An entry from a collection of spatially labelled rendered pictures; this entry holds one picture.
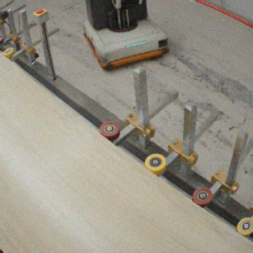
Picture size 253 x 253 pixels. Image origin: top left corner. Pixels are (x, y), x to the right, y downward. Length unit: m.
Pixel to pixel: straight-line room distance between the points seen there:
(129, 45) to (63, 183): 1.87
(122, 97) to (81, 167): 1.58
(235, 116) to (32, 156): 1.79
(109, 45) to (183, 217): 2.05
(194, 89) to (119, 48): 0.70
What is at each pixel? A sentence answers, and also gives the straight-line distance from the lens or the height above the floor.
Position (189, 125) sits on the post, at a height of 1.04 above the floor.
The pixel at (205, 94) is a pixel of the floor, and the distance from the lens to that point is 3.01.
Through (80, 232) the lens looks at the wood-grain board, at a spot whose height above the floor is 0.90.
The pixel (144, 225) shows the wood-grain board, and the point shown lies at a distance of 1.29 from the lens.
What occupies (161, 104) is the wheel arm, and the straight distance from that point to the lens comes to 1.75.
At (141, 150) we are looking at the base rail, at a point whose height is 0.70.
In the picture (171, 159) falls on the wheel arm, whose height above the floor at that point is 0.84.
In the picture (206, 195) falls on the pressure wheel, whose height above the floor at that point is 0.90.
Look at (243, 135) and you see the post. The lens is 1.21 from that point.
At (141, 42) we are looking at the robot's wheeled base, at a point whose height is 0.25.
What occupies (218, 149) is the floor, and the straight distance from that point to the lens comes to 2.65.
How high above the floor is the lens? 2.06
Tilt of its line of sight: 48 degrees down
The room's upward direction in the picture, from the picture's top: 7 degrees counter-clockwise
